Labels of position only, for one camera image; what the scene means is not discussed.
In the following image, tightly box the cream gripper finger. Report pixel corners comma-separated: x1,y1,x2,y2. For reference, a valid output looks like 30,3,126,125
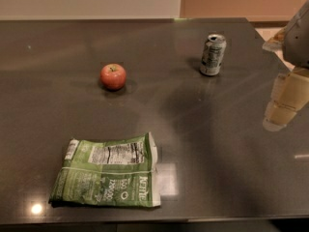
262,28,286,52
263,67,309,131

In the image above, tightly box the silver green 7up can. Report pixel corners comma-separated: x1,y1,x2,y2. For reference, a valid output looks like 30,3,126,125
200,34,227,76

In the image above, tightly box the green jalapeno chip bag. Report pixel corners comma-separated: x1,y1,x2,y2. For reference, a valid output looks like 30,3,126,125
49,132,161,208

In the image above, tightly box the red apple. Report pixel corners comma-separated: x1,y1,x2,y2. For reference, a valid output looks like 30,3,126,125
100,64,126,91

